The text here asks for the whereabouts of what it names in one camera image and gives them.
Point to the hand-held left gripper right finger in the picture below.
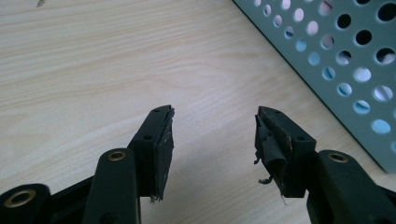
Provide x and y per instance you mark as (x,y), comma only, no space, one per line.
(285,155)

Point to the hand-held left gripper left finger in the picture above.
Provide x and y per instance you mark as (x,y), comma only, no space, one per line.
(152,155)

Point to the grey perforated metal basket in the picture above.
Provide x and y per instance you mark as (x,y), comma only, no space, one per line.
(342,62)

